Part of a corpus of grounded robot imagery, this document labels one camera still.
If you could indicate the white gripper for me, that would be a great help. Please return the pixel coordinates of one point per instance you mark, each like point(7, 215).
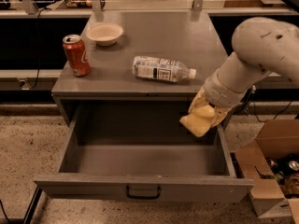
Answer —
point(220, 92)

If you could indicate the yellow sponge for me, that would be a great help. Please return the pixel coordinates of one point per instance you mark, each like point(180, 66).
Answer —
point(199, 121)

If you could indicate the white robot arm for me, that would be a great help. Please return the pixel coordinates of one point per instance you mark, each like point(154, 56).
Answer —
point(261, 46)

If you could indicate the grey metal drawer cabinet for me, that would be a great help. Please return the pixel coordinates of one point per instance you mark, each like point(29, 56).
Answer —
point(189, 37)

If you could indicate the open grey top drawer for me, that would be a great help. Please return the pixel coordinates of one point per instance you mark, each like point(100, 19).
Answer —
point(114, 144)

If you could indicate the clear plastic water bottle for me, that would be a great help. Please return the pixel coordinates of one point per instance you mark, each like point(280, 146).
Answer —
point(161, 69)

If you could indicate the cardboard box with cans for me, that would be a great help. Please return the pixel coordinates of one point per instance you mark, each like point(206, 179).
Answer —
point(271, 161)

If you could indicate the white paper bowl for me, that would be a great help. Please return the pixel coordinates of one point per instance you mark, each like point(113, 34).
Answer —
point(105, 34)

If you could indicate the orange soda can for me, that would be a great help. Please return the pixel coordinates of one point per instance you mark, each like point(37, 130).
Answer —
point(75, 51)

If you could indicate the black drawer handle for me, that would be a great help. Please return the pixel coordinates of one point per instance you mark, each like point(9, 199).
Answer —
point(144, 194)

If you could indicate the grey metal post left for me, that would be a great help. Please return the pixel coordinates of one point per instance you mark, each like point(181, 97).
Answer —
point(96, 0)

